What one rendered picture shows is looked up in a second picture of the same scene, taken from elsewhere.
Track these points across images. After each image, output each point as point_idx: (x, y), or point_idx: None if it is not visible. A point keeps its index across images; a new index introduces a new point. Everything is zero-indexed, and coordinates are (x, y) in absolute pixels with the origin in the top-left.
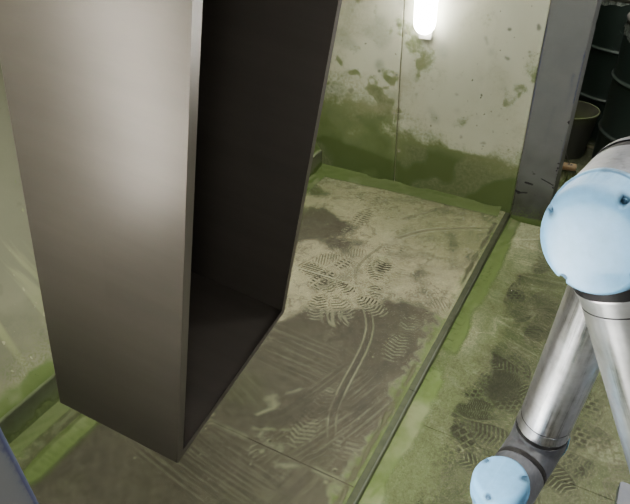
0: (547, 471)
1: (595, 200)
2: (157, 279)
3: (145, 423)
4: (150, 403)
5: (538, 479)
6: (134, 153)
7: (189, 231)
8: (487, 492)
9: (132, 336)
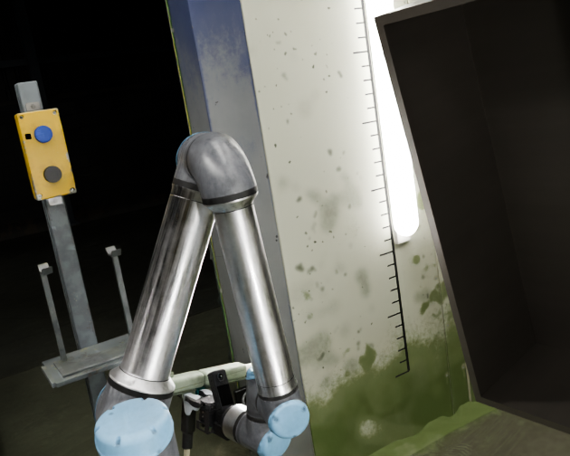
0: (258, 401)
1: None
2: (442, 225)
3: (485, 358)
4: (476, 337)
5: (255, 392)
6: (431, 137)
7: (423, 192)
8: None
9: (470, 274)
